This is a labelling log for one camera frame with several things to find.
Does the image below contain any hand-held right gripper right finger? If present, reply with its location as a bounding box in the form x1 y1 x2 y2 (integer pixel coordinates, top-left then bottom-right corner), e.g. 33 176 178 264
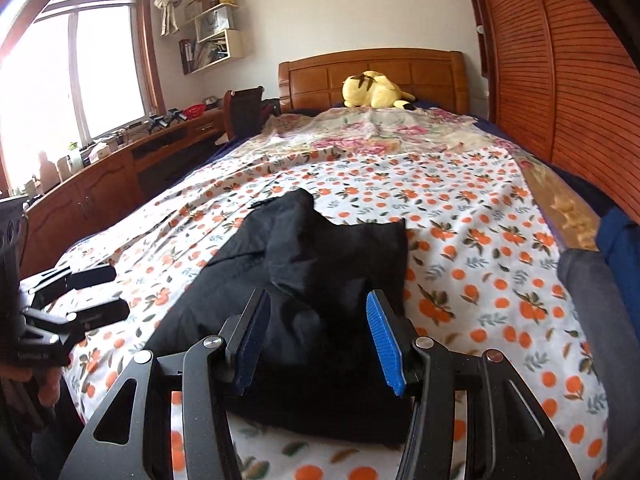
365 290 583 480

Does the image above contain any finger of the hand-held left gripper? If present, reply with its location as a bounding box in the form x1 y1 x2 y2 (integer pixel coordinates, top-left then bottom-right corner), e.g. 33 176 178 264
20 262 117 308
22 299 131 348

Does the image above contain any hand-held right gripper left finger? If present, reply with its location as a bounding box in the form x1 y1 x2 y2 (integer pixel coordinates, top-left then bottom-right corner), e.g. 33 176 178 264
57 287 273 480

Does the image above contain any black coat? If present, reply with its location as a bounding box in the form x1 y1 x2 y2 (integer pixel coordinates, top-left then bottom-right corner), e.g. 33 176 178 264
145 187 416 446

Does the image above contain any person's left hand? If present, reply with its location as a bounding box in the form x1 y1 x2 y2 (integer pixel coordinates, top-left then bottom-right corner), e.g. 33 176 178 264
35 365 64 408

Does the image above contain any wooden desk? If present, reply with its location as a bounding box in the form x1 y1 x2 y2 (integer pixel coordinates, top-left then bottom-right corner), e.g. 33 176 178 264
20 107 226 281

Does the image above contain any cluster of small bottles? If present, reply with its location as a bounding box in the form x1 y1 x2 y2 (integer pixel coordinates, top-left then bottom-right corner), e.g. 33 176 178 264
10 140 121 196

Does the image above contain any orange print bed sheet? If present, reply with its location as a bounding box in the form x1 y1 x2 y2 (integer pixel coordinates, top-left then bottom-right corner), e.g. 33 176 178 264
20 137 608 480

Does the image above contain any black device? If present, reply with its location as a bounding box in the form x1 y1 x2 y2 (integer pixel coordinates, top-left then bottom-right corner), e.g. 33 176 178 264
147 109 188 133

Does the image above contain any window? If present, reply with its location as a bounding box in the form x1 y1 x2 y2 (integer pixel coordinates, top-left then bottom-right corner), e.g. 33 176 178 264
0 0 166 186

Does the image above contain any pink floral blanket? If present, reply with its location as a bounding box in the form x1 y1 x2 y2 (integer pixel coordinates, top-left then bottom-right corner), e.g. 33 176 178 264
260 105 501 161

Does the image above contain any grey cloth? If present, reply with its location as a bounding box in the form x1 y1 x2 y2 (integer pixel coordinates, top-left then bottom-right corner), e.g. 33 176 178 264
557 247 640 480

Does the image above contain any golden patterned cloth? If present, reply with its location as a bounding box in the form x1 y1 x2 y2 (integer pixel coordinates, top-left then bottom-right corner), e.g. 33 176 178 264
520 157 601 251

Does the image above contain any wooden chair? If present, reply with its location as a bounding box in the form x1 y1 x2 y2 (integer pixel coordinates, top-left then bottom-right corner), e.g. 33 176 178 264
222 86 266 141

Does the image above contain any row of books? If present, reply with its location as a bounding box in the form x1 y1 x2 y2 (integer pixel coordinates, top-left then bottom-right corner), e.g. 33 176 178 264
180 35 231 73

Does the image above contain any yellow plush toy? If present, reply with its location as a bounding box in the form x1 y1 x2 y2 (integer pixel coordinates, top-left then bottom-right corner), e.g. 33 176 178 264
341 71 417 110

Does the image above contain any blue cloth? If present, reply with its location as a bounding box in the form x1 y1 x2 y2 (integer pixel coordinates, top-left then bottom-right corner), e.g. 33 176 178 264
597 207 640 311

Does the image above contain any wooden headboard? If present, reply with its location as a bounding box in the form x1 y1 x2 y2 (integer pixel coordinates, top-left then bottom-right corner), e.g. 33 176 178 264
277 49 471 113

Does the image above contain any white paper bag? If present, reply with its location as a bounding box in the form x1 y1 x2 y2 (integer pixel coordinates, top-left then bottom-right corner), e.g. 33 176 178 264
196 5 233 43

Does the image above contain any wooden slatted wardrobe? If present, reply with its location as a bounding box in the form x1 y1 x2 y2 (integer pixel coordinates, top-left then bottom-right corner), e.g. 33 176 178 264
462 0 640 211

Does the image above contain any white wall shelf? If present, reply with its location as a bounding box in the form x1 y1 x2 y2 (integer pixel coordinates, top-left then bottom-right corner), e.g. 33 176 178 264
179 0 245 76

